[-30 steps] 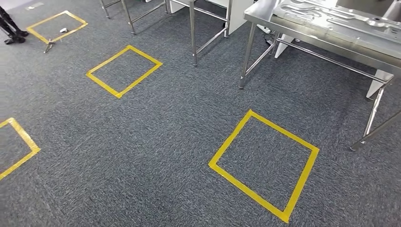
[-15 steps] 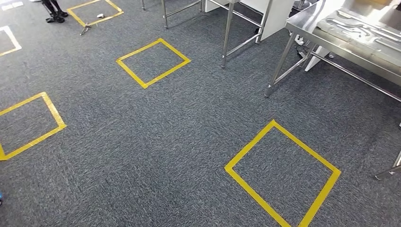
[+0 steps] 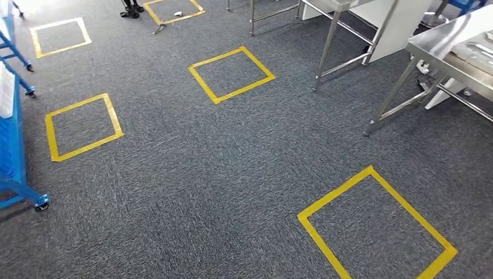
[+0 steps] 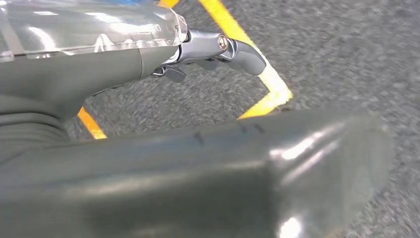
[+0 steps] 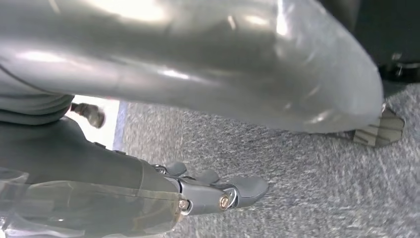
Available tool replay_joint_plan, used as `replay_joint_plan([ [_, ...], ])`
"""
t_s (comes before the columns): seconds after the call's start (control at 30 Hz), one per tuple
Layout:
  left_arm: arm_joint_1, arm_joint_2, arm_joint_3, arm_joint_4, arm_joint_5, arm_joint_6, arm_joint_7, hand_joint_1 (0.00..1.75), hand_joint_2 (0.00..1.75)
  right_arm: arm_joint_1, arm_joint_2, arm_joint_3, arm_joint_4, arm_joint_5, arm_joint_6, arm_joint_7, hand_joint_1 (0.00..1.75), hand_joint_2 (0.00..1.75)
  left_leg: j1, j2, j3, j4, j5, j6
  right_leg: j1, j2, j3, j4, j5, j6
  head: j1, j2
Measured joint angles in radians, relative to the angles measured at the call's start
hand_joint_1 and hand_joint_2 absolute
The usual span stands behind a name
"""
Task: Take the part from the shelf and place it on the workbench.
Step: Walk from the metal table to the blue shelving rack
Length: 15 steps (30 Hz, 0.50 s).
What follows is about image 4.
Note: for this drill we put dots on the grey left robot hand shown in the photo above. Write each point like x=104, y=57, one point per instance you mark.
x=197, y=184

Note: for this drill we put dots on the yellow floor tape square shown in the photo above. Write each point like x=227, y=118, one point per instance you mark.
x=275, y=85

